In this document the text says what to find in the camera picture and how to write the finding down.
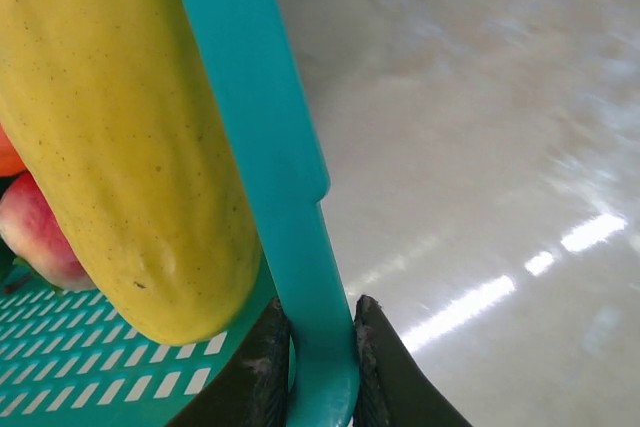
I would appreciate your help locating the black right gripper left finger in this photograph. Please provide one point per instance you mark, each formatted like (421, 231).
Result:
(250, 387)

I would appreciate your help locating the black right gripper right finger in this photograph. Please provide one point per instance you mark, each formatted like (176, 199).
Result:
(390, 387)

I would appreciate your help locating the teal plastic mesh basket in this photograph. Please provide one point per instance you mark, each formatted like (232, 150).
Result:
(260, 147)

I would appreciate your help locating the fake orange fruit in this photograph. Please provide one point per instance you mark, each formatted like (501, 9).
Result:
(7, 152)

